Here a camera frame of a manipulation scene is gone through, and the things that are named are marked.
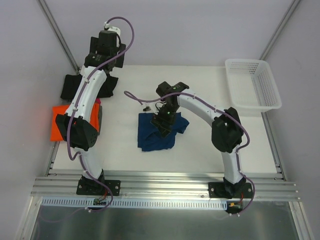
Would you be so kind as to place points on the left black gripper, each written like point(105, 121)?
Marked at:
point(92, 44)

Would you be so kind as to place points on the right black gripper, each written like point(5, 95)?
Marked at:
point(160, 124)

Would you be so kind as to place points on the blue t shirt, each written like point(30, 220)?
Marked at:
point(149, 138)

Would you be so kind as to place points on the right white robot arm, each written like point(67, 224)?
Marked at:
point(226, 131)

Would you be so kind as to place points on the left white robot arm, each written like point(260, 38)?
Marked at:
point(74, 125)

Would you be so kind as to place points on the black folded t shirt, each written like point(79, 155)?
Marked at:
point(72, 83)

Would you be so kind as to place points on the pink folded t shirt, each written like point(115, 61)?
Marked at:
point(98, 101)

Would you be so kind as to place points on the left corner aluminium profile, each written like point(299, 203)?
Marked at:
point(58, 34)

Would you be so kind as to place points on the corner aluminium profile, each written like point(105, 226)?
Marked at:
point(279, 29)
point(58, 34)

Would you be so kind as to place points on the grey folded t shirt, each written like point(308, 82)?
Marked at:
point(100, 116)

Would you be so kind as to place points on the orange folded t shirt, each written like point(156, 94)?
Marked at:
point(55, 135)

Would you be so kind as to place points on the white plastic basket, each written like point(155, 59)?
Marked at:
point(251, 85)

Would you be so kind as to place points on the right corner aluminium profile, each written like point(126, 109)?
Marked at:
point(279, 29)

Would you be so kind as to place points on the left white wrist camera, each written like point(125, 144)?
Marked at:
point(110, 30)

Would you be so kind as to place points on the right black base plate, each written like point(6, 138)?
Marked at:
point(220, 190)

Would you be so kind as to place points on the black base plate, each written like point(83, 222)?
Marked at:
point(89, 187)
point(220, 190)

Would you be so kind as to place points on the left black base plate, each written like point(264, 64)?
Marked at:
point(89, 187)

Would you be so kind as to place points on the aluminium mounting rail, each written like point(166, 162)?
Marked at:
point(166, 185)

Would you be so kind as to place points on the white slotted cable duct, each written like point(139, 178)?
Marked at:
point(90, 202)

